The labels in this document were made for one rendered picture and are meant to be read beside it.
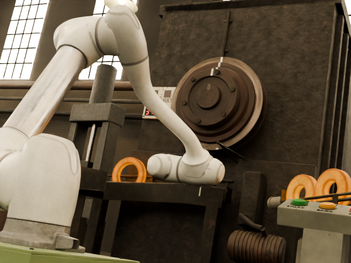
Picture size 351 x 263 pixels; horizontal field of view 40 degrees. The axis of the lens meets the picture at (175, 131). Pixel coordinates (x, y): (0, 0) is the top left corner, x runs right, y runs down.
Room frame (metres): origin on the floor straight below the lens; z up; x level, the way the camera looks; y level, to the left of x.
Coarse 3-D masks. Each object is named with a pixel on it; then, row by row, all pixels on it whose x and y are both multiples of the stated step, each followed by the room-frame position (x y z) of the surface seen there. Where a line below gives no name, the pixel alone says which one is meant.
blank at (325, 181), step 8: (320, 176) 1.76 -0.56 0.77; (328, 176) 1.73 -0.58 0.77; (336, 176) 1.69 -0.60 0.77; (344, 176) 1.66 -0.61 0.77; (320, 184) 1.76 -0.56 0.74; (328, 184) 1.74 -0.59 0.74; (344, 184) 1.66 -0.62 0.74; (320, 192) 1.76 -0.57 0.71; (328, 192) 1.76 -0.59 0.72; (336, 192) 1.69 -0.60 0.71; (320, 200) 1.75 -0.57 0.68
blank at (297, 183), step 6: (300, 174) 1.86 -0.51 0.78; (294, 180) 1.89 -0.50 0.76; (300, 180) 1.86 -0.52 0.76; (306, 180) 1.83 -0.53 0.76; (312, 180) 1.81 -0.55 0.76; (288, 186) 1.91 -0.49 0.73; (294, 186) 1.88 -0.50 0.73; (300, 186) 1.87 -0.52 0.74; (306, 186) 1.82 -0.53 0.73; (312, 186) 1.79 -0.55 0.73; (288, 192) 1.91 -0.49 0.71; (294, 192) 1.88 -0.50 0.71; (306, 192) 1.82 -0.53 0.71; (312, 192) 1.79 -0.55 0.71; (288, 198) 1.91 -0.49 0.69; (294, 198) 1.88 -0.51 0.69
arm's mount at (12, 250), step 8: (0, 248) 0.95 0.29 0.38; (8, 248) 0.94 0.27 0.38; (16, 248) 0.93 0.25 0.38; (24, 248) 0.95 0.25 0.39; (32, 248) 0.95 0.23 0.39; (0, 256) 0.95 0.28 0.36; (8, 256) 0.94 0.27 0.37; (16, 256) 0.93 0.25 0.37; (24, 256) 0.92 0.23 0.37; (32, 256) 0.91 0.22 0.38; (40, 256) 0.93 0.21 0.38; (48, 256) 0.95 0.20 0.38; (56, 256) 0.97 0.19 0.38; (64, 256) 0.99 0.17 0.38; (72, 256) 1.01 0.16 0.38; (80, 256) 1.04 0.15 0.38; (88, 256) 1.06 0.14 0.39; (96, 256) 1.14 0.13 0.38; (104, 256) 1.24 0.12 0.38
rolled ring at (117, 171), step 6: (120, 162) 2.44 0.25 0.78; (126, 162) 2.42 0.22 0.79; (132, 162) 2.40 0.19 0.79; (138, 162) 2.39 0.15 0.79; (114, 168) 2.45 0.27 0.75; (120, 168) 2.44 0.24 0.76; (138, 168) 2.39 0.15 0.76; (144, 168) 2.39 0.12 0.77; (114, 174) 2.45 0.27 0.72; (120, 174) 2.46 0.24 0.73; (138, 174) 2.38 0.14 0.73; (144, 174) 2.38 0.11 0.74; (114, 180) 2.44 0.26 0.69; (120, 180) 2.46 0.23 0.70; (138, 180) 2.38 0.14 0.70; (144, 180) 2.39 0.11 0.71
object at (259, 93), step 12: (216, 60) 2.21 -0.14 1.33; (228, 60) 2.18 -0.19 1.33; (192, 72) 2.27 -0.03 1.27; (252, 72) 2.12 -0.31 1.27; (180, 84) 2.30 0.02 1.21; (252, 120) 2.11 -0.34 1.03; (240, 132) 2.13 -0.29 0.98; (252, 132) 2.16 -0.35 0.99; (204, 144) 2.21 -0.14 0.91; (216, 144) 2.18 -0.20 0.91; (228, 144) 2.15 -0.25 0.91
